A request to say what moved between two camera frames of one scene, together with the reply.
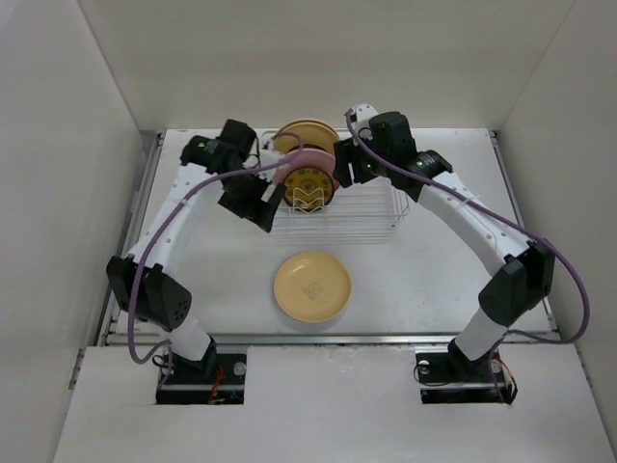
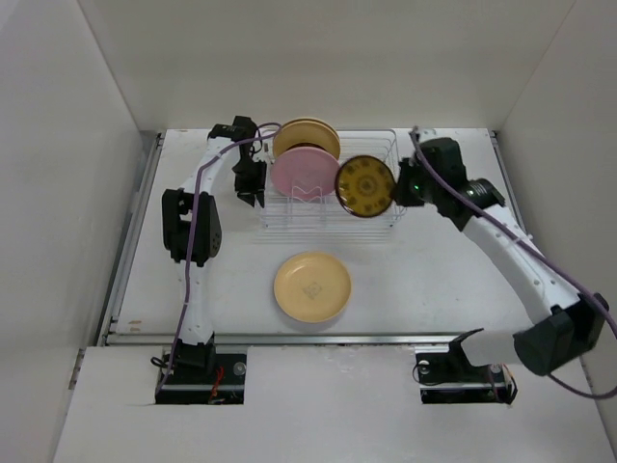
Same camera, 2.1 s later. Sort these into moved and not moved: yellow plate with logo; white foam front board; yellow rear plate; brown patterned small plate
Moved: brown patterned small plate
Not moved: white foam front board; yellow rear plate; yellow plate with logo
